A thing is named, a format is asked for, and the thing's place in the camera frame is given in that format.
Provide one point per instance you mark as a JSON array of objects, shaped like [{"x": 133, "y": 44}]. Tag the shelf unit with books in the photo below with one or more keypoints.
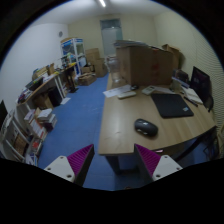
[{"x": 23, "y": 136}]

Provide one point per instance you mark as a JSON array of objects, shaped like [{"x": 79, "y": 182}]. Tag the clear plastic jug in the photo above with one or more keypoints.
[{"x": 115, "y": 70}]

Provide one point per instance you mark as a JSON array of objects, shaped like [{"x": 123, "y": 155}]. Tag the stacked cardboard boxes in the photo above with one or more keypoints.
[{"x": 95, "y": 63}]

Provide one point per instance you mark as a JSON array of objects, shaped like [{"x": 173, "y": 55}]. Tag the open cardboard box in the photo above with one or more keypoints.
[{"x": 173, "y": 56}]

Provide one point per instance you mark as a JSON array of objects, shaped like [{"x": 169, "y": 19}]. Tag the black computer mouse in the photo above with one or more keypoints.
[{"x": 146, "y": 127}]

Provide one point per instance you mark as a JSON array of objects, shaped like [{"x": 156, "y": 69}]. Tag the ceiling light tube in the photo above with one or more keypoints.
[{"x": 102, "y": 3}]

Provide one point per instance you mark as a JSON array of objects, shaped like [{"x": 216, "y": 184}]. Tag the black framed screen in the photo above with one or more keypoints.
[{"x": 200, "y": 83}]

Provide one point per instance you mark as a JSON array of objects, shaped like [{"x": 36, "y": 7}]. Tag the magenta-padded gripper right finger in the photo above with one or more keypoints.
[{"x": 166, "y": 165}]

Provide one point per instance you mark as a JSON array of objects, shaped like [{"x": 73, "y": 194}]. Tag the black mouse pad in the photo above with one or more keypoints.
[{"x": 171, "y": 105}]

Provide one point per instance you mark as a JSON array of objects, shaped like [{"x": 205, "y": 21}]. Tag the small white flat box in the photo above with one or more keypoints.
[{"x": 126, "y": 95}]

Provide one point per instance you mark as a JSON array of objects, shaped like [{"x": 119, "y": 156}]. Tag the large cardboard box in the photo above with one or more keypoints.
[{"x": 146, "y": 65}]

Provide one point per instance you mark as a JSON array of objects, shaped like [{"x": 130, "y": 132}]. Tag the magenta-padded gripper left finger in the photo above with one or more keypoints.
[{"x": 61, "y": 166}]

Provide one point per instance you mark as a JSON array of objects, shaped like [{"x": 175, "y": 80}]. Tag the blue white display cabinet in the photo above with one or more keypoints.
[{"x": 74, "y": 53}]

